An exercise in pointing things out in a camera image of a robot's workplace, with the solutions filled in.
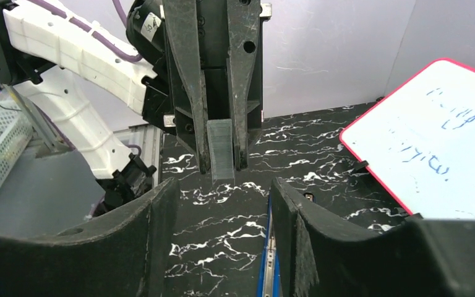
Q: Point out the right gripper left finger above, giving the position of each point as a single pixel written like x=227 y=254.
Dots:
x=121 y=253

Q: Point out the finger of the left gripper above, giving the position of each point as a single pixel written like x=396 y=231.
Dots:
x=243 y=19
x=183 y=37

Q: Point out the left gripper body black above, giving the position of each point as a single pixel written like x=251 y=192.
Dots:
x=166 y=104

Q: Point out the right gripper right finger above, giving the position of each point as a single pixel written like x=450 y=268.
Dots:
x=322 y=254

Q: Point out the grey staple strip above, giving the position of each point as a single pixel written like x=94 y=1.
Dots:
x=220 y=144

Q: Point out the whiteboard with pink frame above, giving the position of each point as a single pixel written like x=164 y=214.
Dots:
x=419 y=141

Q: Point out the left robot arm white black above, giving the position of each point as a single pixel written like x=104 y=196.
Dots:
x=43 y=47

